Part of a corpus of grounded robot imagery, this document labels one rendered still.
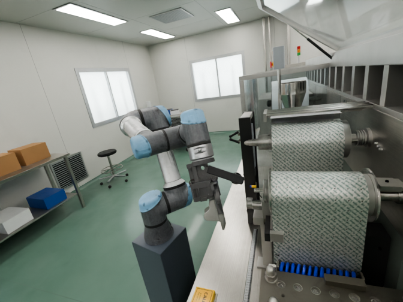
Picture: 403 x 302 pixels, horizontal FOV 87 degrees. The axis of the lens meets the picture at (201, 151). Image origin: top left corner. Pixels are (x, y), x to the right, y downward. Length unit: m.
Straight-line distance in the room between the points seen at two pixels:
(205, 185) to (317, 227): 0.34
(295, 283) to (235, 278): 0.25
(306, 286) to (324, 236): 0.15
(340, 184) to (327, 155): 0.21
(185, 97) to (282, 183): 6.14
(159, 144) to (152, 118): 0.38
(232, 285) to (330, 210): 0.45
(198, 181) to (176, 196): 0.45
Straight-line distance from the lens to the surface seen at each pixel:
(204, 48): 6.45
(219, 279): 0.94
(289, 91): 1.28
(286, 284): 0.76
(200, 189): 0.62
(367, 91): 1.01
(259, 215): 0.81
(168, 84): 6.88
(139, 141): 0.67
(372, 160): 0.94
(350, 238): 0.75
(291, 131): 0.85
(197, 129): 0.61
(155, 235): 1.12
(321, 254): 0.78
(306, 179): 0.67
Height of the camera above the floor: 1.62
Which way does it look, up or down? 18 degrees down
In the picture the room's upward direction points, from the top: 9 degrees counter-clockwise
